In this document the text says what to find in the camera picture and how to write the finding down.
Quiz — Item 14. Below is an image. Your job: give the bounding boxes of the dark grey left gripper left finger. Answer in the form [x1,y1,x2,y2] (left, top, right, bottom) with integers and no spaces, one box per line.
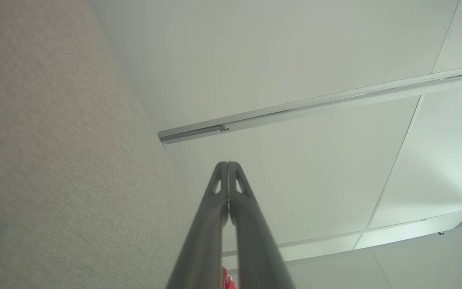
[166,161,229,289]

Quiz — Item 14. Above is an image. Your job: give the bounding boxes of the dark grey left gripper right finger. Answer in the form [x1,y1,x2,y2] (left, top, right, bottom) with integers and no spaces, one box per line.
[228,161,296,289]

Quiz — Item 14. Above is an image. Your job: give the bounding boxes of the red shorts with white stripe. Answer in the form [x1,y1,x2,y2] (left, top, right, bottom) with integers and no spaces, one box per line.
[222,266,236,289]

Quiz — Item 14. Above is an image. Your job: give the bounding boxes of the grey aluminium partition post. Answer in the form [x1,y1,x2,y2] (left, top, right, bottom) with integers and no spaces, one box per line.
[158,63,462,145]

